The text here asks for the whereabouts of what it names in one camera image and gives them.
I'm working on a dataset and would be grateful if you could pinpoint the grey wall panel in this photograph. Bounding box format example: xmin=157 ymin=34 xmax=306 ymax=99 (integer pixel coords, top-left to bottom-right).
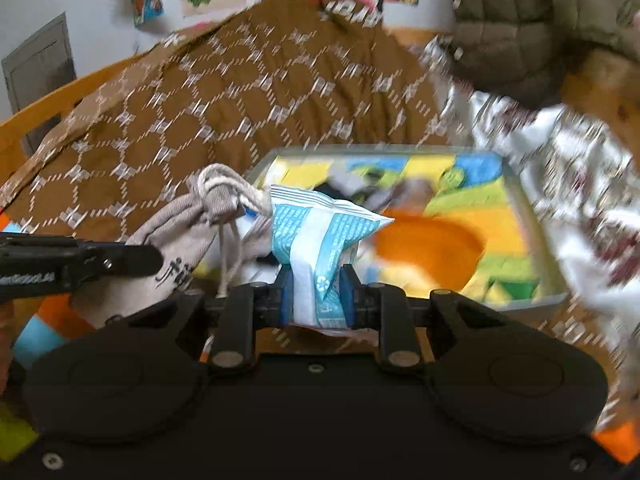
xmin=1 ymin=12 xmax=77 ymax=156

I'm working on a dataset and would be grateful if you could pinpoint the colourful cartoon monkey bedsheet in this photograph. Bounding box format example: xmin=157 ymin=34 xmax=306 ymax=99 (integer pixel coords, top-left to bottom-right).
xmin=0 ymin=209 xmax=640 ymax=466

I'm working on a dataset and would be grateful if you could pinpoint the brown quilted puffer jacket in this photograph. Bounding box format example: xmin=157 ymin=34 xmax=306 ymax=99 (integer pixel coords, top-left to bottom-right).
xmin=448 ymin=0 xmax=639 ymax=108

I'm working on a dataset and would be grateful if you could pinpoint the grey drawstring pouch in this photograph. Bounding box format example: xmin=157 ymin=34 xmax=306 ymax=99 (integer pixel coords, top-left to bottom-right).
xmin=70 ymin=164 xmax=272 ymax=328

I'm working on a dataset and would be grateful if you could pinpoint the white floral satin quilt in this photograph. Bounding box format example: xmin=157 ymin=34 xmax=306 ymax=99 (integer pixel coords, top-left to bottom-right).
xmin=419 ymin=37 xmax=639 ymax=415

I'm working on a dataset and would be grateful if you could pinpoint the orange elastic band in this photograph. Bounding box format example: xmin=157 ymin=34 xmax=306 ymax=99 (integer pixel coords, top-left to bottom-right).
xmin=373 ymin=209 xmax=486 ymax=292

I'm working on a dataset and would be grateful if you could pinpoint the blue white tissue packet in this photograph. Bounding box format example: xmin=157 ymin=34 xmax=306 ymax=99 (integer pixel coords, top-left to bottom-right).
xmin=269 ymin=185 xmax=394 ymax=330

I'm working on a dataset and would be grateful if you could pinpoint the metal tray with cartoon print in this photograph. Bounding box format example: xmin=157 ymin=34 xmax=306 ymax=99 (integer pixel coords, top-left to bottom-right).
xmin=248 ymin=145 xmax=570 ymax=320

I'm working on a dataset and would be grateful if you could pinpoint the brown PF patterned blanket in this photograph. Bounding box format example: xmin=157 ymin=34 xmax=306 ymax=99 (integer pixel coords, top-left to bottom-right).
xmin=1 ymin=0 xmax=446 ymax=242

